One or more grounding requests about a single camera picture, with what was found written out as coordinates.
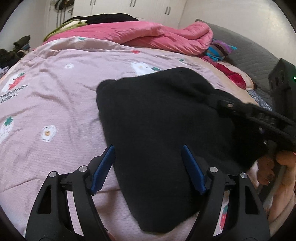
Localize blue floral fabric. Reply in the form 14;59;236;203
247;90;273;111

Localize black sweater orange cuffs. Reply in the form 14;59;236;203
96;67;266;233

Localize beige fleece blanket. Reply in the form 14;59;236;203
179;56;258;105

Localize pink strawberry print quilt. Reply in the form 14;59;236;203
1;37;254;235

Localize olive green garment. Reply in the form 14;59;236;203
43;19;87;42

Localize white wardrobe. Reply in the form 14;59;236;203
45;0;186;32

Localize grey quilted headboard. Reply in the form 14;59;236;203
207;23;278;107

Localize black garment on bed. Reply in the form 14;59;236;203
64;13;138;25

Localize dark clothes pile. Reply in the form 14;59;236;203
0;35;31;69

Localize red garment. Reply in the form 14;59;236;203
201;56;246;90

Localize bright pink comforter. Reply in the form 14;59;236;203
45;21;213;55

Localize right hand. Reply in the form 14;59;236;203
257;151;295;236

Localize striped colourful garment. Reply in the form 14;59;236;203
205;39;237;62

